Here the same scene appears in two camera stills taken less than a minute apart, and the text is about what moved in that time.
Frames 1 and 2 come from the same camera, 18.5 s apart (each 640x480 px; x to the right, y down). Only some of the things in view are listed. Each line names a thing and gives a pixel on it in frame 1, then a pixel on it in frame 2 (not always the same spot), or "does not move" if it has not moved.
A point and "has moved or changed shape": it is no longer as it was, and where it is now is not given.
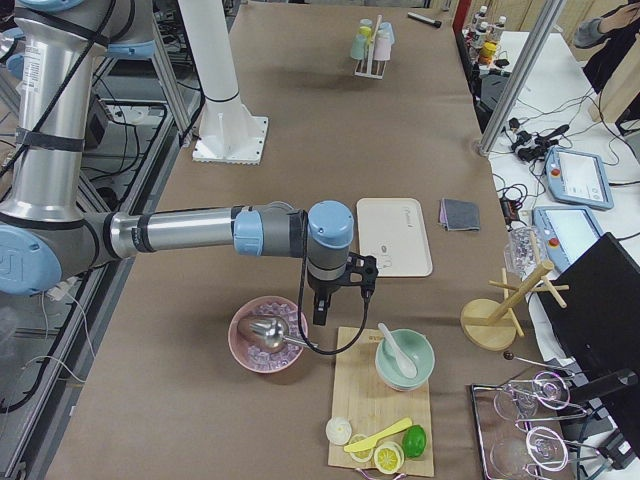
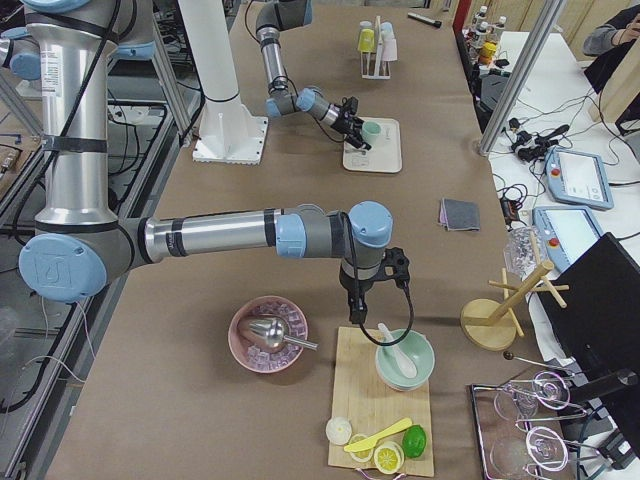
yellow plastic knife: x=369 y=442 does not move
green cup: x=359 y=47 -> x=371 y=131
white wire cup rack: x=369 y=68 has moved or changed shape
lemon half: x=389 y=458 does not move
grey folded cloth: x=459 y=215 does not move
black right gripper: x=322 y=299 -> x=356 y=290
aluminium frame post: x=519 y=78 does not move
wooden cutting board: x=370 y=404 does not move
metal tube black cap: x=421 y=18 does not move
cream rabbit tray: x=393 y=231 -> x=385 y=155
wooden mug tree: x=489 y=324 does not move
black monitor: x=599 y=327 does not move
